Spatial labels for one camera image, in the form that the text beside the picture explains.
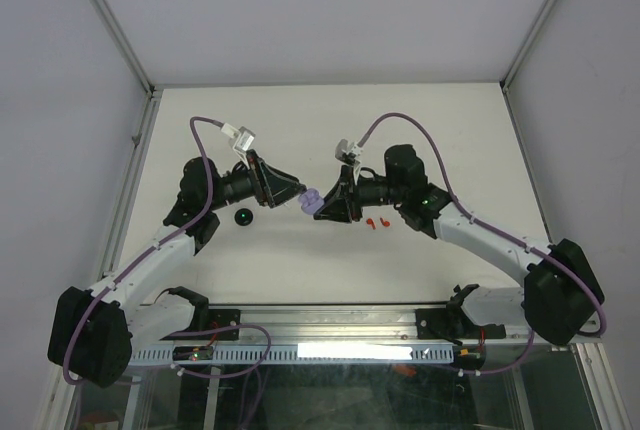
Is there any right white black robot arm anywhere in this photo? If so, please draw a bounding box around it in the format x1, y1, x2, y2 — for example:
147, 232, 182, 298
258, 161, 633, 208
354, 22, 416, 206
299, 144, 604, 345

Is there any aluminium mounting rail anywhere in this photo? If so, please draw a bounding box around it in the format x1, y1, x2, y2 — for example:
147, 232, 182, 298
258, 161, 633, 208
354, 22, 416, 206
166, 302, 528, 347

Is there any aluminium frame post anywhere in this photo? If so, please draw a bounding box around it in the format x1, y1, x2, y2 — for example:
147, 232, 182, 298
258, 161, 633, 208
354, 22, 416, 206
500, 0, 560, 95
89, 0, 156, 96

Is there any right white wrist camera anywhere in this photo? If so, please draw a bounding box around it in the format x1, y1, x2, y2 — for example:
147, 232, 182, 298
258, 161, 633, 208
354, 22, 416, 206
335, 139, 363, 181

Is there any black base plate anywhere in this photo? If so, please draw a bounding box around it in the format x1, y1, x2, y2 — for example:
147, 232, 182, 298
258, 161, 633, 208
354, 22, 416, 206
205, 307, 241, 343
414, 307, 506, 344

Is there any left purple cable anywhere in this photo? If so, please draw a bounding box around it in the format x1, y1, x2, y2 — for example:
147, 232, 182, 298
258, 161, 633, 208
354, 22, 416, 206
62, 116, 226, 385

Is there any purple cable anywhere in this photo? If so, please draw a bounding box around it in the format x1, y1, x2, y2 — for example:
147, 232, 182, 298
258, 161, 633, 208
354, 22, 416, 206
355, 112, 609, 335
62, 116, 226, 385

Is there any right aluminium frame post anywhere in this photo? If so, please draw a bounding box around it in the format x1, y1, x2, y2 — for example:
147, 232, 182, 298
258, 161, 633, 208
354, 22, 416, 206
500, 0, 560, 95

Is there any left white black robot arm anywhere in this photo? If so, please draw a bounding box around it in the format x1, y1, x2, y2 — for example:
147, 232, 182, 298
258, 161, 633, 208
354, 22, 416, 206
47, 150, 306, 388

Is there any purple earbud charging case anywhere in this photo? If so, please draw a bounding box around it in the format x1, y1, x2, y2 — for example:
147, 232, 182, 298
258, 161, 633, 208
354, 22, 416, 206
298, 188, 324, 215

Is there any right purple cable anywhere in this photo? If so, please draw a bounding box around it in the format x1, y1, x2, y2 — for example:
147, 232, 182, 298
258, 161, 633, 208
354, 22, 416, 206
355, 112, 609, 335

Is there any left aluminium frame post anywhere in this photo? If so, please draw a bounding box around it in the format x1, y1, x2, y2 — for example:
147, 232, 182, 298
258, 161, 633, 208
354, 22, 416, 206
89, 0, 156, 96

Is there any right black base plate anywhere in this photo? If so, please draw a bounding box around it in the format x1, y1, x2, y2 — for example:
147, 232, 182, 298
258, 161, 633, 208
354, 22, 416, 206
414, 307, 506, 344

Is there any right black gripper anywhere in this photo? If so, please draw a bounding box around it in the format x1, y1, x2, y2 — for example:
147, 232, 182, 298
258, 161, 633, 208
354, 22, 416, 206
313, 165, 406, 224

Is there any black earbud charging case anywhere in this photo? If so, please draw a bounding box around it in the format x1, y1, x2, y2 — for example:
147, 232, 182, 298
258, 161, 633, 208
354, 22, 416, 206
234, 208, 254, 227

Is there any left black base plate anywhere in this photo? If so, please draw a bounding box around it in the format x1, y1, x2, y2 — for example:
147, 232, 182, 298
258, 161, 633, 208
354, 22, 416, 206
205, 307, 241, 343

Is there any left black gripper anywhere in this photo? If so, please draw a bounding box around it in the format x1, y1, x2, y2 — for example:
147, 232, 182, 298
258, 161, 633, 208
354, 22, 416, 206
207, 150, 306, 212

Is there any grey slotted cable duct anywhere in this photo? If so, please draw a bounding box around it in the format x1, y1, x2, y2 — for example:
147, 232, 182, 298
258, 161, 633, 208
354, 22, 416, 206
130, 342, 454, 367

